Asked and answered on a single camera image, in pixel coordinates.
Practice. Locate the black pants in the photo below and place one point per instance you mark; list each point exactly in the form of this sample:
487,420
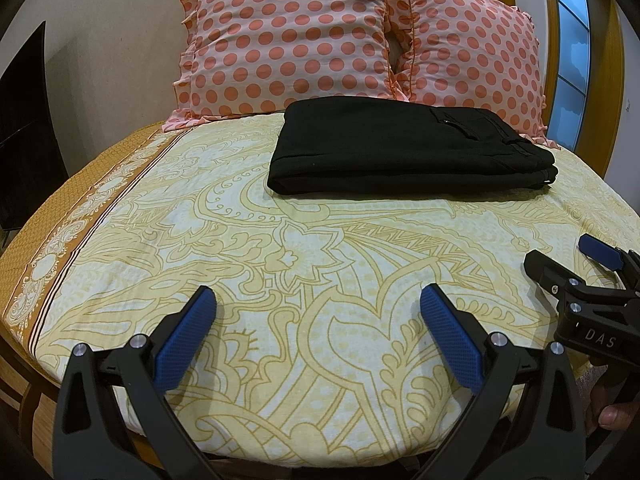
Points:
375,150

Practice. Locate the blue glass window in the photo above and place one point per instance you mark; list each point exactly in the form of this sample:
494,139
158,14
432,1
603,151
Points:
570,50

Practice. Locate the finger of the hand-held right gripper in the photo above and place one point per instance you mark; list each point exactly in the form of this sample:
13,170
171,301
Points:
600,252
545,271

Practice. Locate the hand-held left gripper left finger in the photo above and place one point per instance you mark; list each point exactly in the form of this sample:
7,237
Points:
185,340

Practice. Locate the yellow patterned bed sheet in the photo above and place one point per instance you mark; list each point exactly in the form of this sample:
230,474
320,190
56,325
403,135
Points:
300,260

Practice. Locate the person's right hand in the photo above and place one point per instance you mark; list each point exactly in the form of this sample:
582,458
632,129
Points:
612,415

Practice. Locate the pink polka dot pillow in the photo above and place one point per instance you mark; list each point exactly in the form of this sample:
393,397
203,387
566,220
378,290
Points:
475,60
290,40

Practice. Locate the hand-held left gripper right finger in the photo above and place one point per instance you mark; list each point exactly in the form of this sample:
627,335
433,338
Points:
450,335

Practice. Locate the black television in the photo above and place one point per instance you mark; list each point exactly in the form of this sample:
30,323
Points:
25,135

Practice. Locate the wooden window frame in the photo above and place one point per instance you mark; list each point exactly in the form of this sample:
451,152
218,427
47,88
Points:
605,110

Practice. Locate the wooden bed frame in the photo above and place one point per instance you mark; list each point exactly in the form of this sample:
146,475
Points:
20,400

